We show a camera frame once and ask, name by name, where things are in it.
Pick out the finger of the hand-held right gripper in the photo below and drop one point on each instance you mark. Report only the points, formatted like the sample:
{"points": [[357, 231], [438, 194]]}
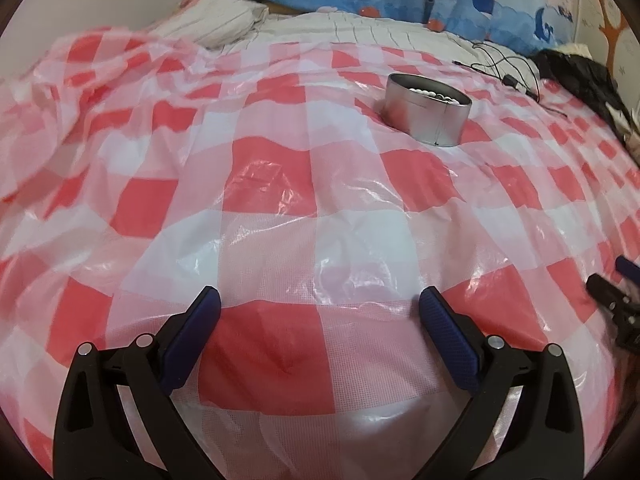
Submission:
{"points": [[630, 267], [617, 297]]}

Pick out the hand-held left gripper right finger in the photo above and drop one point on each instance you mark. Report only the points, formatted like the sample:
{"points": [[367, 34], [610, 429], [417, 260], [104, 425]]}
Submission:
{"points": [[450, 340]]}

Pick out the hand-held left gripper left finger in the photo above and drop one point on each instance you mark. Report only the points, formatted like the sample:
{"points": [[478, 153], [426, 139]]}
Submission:
{"points": [[195, 337]]}

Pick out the round metal tin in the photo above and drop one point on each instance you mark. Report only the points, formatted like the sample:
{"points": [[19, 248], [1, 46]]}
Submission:
{"points": [[425, 125]]}

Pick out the beige dotted cloth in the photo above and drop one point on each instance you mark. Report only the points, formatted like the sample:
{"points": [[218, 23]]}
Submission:
{"points": [[631, 142]]}

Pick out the red white checkered plastic tablecloth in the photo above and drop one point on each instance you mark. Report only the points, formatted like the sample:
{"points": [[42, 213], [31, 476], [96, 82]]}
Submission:
{"points": [[300, 185]]}

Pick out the black jacket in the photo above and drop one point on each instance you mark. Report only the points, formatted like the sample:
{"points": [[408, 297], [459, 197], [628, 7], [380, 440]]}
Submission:
{"points": [[580, 75]]}

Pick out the cream cloth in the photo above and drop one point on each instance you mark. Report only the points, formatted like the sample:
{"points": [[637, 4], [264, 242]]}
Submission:
{"points": [[570, 50]]}

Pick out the white striped pillow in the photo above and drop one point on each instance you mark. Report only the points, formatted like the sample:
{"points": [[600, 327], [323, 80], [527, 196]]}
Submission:
{"points": [[215, 20]]}

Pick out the brown tree wall sticker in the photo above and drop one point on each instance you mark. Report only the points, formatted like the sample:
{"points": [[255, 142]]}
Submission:
{"points": [[612, 35]]}

